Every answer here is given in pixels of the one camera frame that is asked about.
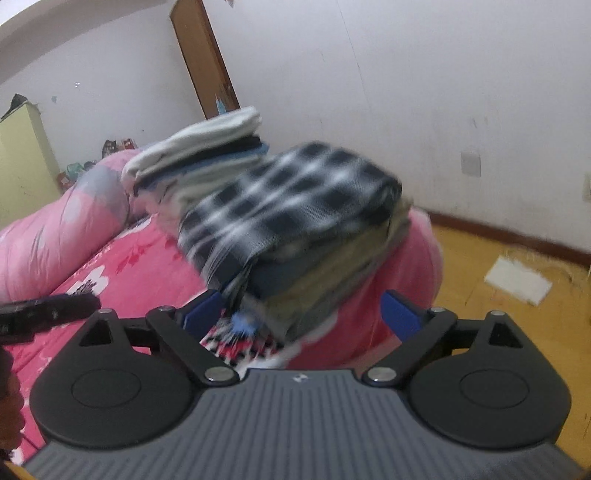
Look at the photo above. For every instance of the pink floral fleece blanket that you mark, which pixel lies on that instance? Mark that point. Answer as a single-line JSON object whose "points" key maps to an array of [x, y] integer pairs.
{"points": [[138, 267]]}

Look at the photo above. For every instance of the low pile of folded garments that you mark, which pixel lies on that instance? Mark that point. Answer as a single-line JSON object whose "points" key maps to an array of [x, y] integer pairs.
{"points": [[323, 281]]}

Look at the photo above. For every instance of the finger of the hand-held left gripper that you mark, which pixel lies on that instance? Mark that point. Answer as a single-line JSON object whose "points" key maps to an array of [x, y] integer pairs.
{"points": [[46, 314]]}

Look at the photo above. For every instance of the person's left hand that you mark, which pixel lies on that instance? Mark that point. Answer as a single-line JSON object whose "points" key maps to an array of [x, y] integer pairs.
{"points": [[9, 397]]}

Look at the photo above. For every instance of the small blue hanging cloth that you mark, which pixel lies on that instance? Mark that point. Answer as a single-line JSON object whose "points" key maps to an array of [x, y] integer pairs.
{"points": [[221, 105]]}

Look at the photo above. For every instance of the pale yellow wardrobe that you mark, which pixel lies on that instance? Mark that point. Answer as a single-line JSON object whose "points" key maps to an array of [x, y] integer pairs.
{"points": [[23, 170]]}

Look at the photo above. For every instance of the cluttered wooden bedside table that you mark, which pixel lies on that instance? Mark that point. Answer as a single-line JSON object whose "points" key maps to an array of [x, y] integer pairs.
{"points": [[78, 170]]}

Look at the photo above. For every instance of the pink grey floral quilt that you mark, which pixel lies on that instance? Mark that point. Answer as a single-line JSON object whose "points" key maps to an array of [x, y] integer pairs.
{"points": [[55, 230]]}

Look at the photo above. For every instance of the white wall socket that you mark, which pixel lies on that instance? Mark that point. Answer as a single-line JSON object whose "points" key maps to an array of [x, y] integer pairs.
{"points": [[471, 163], [587, 188]]}

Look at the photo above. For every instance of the brown wooden door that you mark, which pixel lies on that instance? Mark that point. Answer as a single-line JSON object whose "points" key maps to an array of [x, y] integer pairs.
{"points": [[203, 60]]}

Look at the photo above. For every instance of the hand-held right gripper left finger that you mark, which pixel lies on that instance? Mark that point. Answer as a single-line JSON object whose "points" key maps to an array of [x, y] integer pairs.
{"points": [[203, 309]]}

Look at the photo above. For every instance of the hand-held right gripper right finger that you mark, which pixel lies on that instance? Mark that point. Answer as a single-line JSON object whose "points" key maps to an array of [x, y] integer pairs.
{"points": [[401, 314]]}

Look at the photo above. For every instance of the black white plaid garment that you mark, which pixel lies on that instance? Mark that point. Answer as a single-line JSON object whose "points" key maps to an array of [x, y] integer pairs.
{"points": [[286, 203]]}

